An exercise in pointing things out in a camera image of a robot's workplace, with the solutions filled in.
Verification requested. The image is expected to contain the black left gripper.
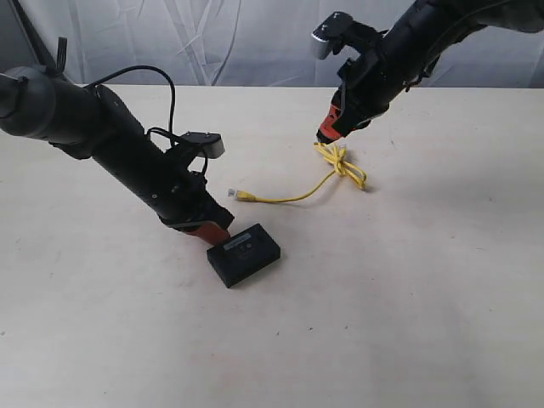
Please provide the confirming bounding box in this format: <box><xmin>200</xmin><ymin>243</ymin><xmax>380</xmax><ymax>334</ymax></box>
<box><xmin>159</xmin><ymin>171</ymin><xmax>235</xmax><ymax>246</ymax></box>

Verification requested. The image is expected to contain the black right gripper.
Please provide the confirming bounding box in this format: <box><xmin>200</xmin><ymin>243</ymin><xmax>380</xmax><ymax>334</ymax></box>
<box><xmin>316</xmin><ymin>48</ymin><xmax>402</xmax><ymax>143</ymax></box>

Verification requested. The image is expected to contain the yellow ethernet cable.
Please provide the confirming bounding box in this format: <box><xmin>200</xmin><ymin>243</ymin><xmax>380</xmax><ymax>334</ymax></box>
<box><xmin>227</xmin><ymin>141</ymin><xmax>369</xmax><ymax>204</ymax></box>

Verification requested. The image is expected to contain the black network switch box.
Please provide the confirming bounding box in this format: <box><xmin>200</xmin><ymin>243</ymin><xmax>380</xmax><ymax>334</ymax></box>
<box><xmin>207</xmin><ymin>224</ymin><xmax>281</xmax><ymax>288</ymax></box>

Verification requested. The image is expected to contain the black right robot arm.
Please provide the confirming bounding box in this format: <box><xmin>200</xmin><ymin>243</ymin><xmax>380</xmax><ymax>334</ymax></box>
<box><xmin>312</xmin><ymin>1</ymin><xmax>543</xmax><ymax>144</ymax></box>

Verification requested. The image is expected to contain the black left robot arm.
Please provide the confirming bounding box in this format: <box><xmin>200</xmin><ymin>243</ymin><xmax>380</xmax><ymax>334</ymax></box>
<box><xmin>1</xmin><ymin>67</ymin><xmax>234</xmax><ymax>245</ymax></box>

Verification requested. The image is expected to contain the white backdrop curtain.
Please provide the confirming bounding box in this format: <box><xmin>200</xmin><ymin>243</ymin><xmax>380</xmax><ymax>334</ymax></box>
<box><xmin>0</xmin><ymin>0</ymin><xmax>544</xmax><ymax>89</ymax></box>

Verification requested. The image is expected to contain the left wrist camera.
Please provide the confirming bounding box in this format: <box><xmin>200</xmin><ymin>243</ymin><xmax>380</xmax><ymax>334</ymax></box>
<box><xmin>179</xmin><ymin>132</ymin><xmax>225</xmax><ymax>160</ymax></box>

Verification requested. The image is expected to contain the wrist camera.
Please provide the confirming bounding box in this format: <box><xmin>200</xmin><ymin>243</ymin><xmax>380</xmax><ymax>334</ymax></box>
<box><xmin>179</xmin><ymin>132</ymin><xmax>225</xmax><ymax>160</ymax></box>
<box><xmin>311</xmin><ymin>11</ymin><xmax>354</xmax><ymax>60</ymax></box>

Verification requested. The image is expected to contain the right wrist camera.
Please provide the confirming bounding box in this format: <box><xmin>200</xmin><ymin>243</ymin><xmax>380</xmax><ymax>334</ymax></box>
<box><xmin>311</xmin><ymin>11</ymin><xmax>354</xmax><ymax>60</ymax></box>

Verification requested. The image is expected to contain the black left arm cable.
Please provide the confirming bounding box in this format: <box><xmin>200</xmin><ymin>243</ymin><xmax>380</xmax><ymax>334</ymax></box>
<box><xmin>82</xmin><ymin>65</ymin><xmax>209</xmax><ymax>179</ymax></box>

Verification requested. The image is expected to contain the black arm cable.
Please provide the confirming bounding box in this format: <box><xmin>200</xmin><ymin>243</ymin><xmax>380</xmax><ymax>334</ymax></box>
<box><xmin>82</xmin><ymin>65</ymin><xmax>209</xmax><ymax>179</ymax></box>
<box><xmin>403</xmin><ymin>0</ymin><xmax>511</xmax><ymax>93</ymax></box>

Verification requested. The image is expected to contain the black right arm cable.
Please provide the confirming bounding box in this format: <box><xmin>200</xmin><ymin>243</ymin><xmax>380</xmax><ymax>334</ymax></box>
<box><xmin>403</xmin><ymin>0</ymin><xmax>511</xmax><ymax>93</ymax></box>

